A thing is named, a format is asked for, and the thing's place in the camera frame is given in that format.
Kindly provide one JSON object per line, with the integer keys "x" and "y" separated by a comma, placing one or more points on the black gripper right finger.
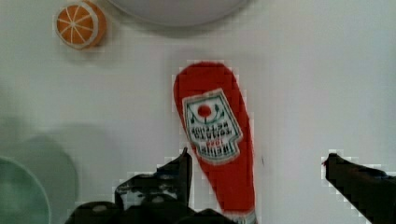
{"x": 371, "y": 191}

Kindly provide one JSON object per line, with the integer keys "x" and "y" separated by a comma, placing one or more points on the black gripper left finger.
{"x": 159, "y": 198}

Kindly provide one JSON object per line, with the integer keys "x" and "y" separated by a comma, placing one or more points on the red ketchup bottle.
{"x": 215, "y": 119}

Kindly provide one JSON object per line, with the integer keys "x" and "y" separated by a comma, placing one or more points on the green mug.
{"x": 38, "y": 183}

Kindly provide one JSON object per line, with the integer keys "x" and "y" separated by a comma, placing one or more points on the lilac round plate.
{"x": 178, "y": 13}

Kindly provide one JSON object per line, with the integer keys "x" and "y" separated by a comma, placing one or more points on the orange slice toy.
{"x": 80, "y": 25}

